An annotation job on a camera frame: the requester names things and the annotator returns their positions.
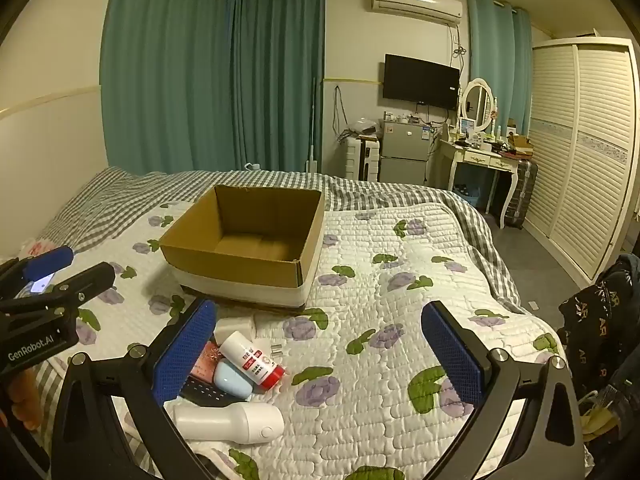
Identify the grey checkered bed sheet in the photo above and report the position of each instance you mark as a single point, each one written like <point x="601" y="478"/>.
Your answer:
<point x="390" y="195"/>

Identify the white handheld device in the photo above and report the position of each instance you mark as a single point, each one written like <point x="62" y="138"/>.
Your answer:
<point x="225" y="422"/>

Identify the dark suitcase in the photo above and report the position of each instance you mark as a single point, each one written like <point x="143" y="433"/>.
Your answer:
<point x="522" y="190"/>

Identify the dark printed clothing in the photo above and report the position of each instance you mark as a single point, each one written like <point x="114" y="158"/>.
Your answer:
<point x="595" y="320"/>

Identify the cardboard box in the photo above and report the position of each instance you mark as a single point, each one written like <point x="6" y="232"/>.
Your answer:
<point x="280" y="207"/>

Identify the oval white vanity mirror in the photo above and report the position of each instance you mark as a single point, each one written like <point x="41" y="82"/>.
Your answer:
<point x="477" y="105"/>

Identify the small silver fridge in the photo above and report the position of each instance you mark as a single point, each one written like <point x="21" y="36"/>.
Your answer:
<point x="405" y="147"/>

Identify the white floral quilt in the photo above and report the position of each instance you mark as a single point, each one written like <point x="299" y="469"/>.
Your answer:
<point x="380" y="310"/>

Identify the small metal clips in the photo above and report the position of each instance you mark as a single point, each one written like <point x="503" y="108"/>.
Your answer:
<point x="276" y="350"/>

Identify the clear plastic bag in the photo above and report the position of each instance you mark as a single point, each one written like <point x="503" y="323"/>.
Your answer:
<point x="364" y="126"/>

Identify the pink packet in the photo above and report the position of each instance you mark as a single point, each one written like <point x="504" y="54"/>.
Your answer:
<point x="205" y="365"/>

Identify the narrow teal curtain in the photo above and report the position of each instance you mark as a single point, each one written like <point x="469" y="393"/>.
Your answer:
<point x="492" y="50"/>

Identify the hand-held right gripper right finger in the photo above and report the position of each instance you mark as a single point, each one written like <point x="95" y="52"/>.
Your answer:
<point x="452" y="355"/>

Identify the wide teal curtain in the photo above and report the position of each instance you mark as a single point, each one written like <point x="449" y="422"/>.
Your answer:
<point x="165" y="70"/>

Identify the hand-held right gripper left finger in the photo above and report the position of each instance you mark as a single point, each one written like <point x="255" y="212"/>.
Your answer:
<point x="185" y="355"/>

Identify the black wall television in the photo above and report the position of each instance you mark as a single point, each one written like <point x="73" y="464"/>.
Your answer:
<point x="420" y="82"/>

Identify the person's left hand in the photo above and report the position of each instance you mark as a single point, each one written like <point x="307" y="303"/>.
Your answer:
<point x="27" y="400"/>

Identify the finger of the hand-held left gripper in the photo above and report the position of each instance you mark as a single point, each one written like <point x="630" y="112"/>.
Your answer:
<point x="85" y="282"/>
<point x="47" y="261"/>

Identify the light blue plastic case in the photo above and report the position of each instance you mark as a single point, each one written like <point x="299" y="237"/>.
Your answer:
<point x="232" y="381"/>

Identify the white air conditioner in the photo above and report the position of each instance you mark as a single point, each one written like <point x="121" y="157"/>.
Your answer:
<point x="415" y="2"/>

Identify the white suitcase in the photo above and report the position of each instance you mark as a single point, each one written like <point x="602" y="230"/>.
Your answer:
<point x="360" y="157"/>

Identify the white dressing table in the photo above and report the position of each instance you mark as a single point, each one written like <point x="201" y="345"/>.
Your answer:
<point x="475" y="157"/>

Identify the white bottle with red cap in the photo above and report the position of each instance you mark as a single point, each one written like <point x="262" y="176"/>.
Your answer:
<point x="245" y="355"/>

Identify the white louvered wardrobe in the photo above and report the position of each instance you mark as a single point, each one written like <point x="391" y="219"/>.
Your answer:
<point x="580" y="150"/>

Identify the small white box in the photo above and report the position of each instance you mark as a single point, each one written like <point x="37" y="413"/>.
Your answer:
<point x="235" y="325"/>

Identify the white mop pole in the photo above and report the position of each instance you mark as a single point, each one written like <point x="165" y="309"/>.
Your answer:
<point x="311" y="125"/>

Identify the black remote control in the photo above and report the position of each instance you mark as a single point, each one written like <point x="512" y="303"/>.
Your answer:
<point x="200" y="393"/>

